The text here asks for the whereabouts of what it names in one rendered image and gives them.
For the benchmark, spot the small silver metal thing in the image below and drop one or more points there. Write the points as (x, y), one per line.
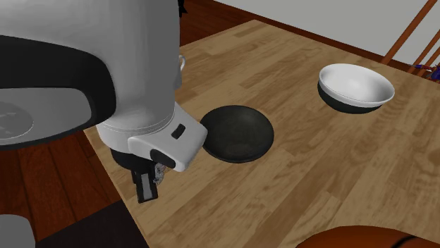
(160, 173)

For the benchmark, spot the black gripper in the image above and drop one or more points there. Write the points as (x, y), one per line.
(124, 159)

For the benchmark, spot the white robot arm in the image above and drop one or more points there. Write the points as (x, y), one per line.
(137, 51)

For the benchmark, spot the white bowl with black outside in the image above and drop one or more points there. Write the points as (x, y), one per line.
(354, 84)

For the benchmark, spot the silver metal mug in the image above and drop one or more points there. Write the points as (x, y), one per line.
(182, 62)

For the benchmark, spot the brown wooden chair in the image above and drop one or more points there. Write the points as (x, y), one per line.
(409, 32)

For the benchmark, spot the black shallow bowl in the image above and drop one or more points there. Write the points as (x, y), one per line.
(237, 134)

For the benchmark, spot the orange round ball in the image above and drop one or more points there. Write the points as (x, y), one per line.
(361, 238)

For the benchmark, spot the dark robot stand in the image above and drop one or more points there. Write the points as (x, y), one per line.
(99, 230)

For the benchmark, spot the wooden table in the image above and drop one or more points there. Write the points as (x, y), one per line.
(309, 178)

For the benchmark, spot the blue and red toy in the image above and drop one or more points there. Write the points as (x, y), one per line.
(434, 72)

